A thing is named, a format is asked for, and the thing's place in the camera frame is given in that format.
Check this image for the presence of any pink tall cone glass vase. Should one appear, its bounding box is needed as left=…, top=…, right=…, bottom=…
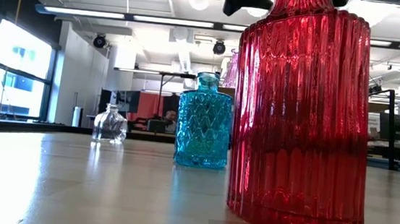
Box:
left=223, top=48, right=241, bottom=90

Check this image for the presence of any clear round squat glass vase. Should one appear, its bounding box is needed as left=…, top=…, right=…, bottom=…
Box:
left=90, top=101, right=130, bottom=146

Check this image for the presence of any black ceiling spotlight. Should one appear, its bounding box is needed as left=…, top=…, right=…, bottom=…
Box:
left=93, top=33, right=108, bottom=49
left=211, top=39, right=227, bottom=56

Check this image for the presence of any teal zigzag pattern glass vase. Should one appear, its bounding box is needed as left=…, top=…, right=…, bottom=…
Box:
left=172, top=69, right=236, bottom=172

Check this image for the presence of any person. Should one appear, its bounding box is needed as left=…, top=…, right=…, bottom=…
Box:
left=160, top=108, right=179, bottom=134

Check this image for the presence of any black ceiling track fixture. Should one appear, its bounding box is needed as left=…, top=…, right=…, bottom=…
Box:
left=359, top=0, right=400, bottom=15

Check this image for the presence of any red fluted oval glass vase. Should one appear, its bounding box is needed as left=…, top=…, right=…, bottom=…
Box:
left=223, top=0, right=384, bottom=224

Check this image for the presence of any red partition panel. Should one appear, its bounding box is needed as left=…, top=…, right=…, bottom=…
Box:
left=126, top=90, right=166, bottom=124

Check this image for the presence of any black box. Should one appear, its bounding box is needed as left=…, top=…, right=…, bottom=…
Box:
left=146, top=118, right=168, bottom=134

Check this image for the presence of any dark background monitor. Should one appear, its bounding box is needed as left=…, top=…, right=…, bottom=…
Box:
left=98, top=87, right=142, bottom=115

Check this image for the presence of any long ceiling light strip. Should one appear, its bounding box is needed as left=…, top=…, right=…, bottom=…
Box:
left=34, top=3, right=252, bottom=34

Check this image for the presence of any white cylinder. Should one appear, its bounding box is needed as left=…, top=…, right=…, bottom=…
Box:
left=71, top=105, right=84, bottom=128

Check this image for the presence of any large bright window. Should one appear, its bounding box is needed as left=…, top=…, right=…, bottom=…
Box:
left=0, top=18, right=56, bottom=121

